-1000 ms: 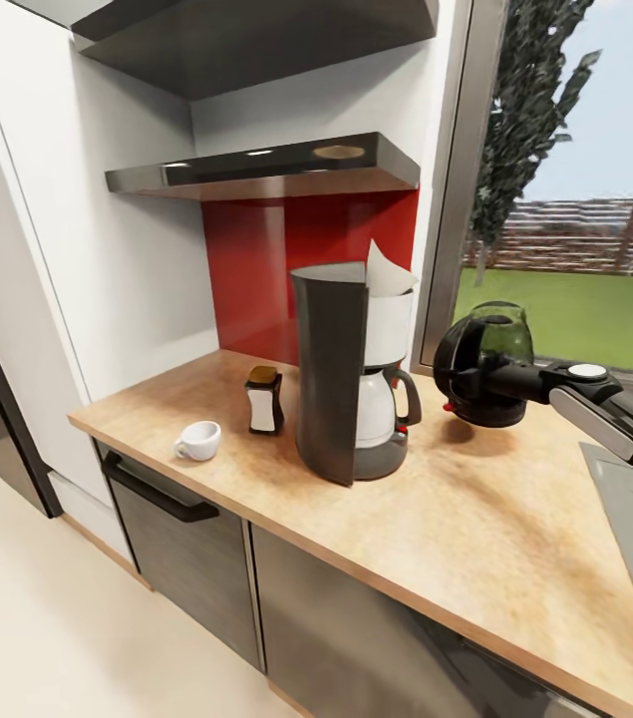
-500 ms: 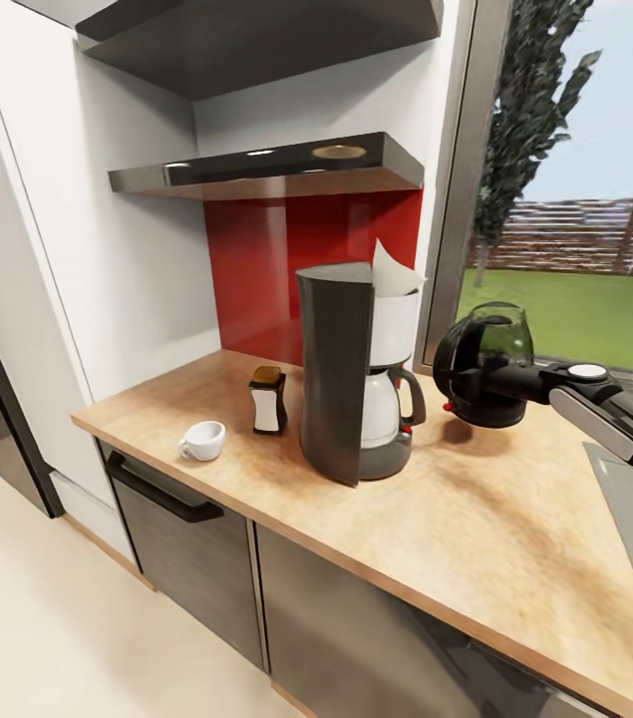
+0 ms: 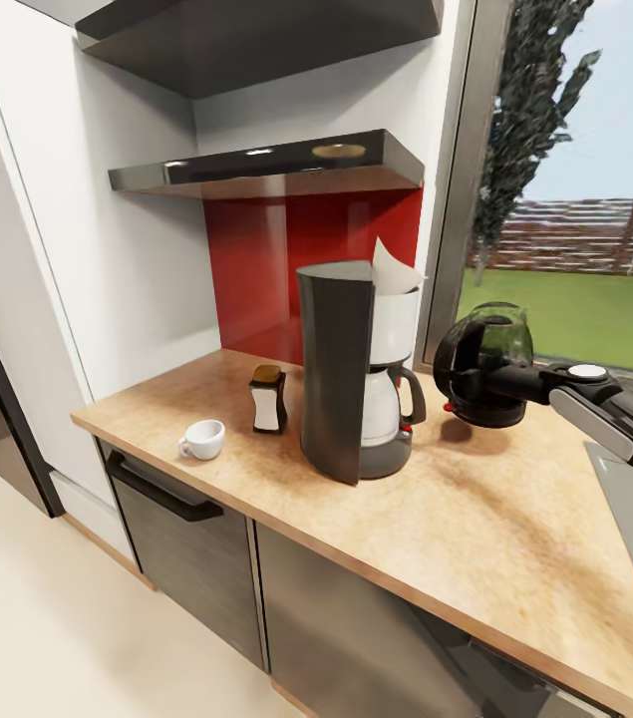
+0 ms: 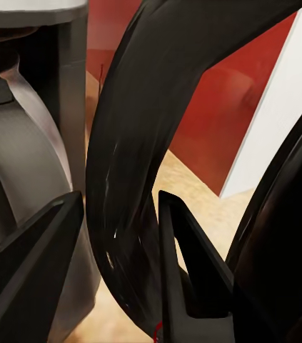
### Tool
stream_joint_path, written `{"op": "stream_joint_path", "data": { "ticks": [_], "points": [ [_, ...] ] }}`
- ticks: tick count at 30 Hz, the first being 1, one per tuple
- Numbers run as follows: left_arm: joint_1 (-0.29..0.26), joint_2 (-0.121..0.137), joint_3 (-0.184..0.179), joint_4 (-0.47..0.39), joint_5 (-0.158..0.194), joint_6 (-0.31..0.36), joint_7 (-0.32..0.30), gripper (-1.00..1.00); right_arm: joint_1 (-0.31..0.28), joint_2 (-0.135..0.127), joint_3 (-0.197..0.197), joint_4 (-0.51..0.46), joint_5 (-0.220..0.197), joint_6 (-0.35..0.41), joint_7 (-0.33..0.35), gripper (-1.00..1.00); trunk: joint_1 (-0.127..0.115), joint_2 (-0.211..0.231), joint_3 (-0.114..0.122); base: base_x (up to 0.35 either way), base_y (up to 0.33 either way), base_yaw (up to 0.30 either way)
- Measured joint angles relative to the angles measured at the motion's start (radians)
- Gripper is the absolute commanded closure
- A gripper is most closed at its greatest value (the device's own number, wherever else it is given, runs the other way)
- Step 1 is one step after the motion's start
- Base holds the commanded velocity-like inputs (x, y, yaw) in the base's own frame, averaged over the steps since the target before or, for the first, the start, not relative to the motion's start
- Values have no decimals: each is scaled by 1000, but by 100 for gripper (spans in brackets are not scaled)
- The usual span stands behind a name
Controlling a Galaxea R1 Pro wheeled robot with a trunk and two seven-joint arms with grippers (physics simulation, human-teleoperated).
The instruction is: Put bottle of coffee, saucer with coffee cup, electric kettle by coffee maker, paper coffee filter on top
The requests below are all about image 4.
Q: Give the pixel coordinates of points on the water glass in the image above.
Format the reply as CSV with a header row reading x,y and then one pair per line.
x,y
104,72

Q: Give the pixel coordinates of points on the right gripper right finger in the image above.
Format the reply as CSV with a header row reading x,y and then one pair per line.
x,y
229,316

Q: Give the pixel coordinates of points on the coffee maker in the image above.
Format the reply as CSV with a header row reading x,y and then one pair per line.
x,y
42,132

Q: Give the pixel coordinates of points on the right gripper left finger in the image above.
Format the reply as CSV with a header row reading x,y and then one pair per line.
x,y
34,262

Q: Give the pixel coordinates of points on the countertop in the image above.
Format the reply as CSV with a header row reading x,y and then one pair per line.
x,y
219,218

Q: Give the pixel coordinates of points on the electric kettle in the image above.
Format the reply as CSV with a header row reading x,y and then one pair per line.
x,y
166,48

